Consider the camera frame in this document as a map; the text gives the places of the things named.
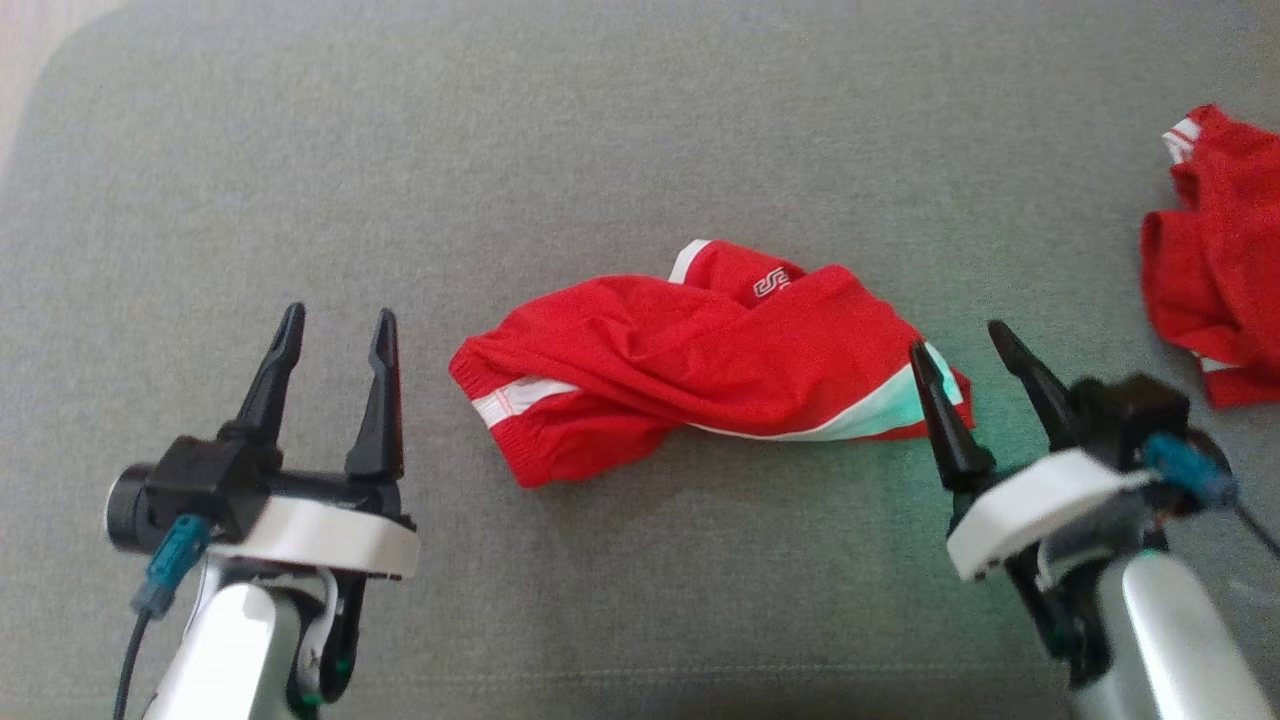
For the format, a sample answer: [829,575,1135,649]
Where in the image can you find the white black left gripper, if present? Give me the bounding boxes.
[205,302,419,579]

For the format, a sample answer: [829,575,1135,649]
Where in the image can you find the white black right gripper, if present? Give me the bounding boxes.
[907,320,1151,584]

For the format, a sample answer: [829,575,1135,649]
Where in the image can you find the red white numbered jersey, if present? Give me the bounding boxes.
[1140,103,1280,409]

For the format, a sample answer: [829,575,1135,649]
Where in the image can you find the red white sports shorts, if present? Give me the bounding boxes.
[448,238,974,490]

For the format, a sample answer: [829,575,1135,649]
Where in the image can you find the teal plug black cable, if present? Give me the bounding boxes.
[1142,432,1280,559]
[112,515,213,720]

